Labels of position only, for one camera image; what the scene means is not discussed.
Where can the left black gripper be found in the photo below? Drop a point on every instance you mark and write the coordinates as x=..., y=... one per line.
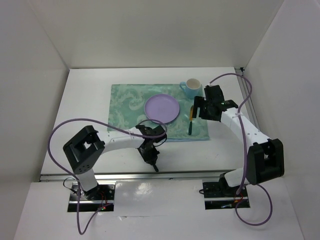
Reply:
x=153, y=156

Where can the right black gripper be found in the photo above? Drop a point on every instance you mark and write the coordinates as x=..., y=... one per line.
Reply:
x=200, y=101

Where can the gold fork green handle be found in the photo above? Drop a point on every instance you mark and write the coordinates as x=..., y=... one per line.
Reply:
x=155, y=168

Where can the gold knife green handle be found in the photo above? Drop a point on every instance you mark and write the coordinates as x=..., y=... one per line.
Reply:
x=190, y=128

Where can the light blue mug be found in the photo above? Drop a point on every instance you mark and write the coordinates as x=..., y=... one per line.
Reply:
x=191, y=87

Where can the purple plastic plate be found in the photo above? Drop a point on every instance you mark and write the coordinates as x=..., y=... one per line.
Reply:
x=162, y=107

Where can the green patterned cloth placemat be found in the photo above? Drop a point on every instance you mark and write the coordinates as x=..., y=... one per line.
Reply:
x=127, y=103

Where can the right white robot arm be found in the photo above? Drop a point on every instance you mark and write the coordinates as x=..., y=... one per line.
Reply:
x=264, y=156

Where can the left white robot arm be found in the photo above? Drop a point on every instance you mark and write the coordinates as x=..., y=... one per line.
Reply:
x=84, y=149

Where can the aluminium rail right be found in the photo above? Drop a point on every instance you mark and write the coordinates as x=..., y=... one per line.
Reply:
x=248, y=108

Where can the aluminium rail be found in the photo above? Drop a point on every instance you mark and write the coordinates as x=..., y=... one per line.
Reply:
x=167, y=175
x=248, y=108

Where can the aluminium rail front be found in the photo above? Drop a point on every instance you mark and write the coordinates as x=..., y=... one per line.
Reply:
x=167, y=175

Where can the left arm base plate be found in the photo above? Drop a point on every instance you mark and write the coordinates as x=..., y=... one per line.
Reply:
x=102, y=198

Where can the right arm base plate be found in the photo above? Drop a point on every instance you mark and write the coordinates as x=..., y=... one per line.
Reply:
x=218, y=198

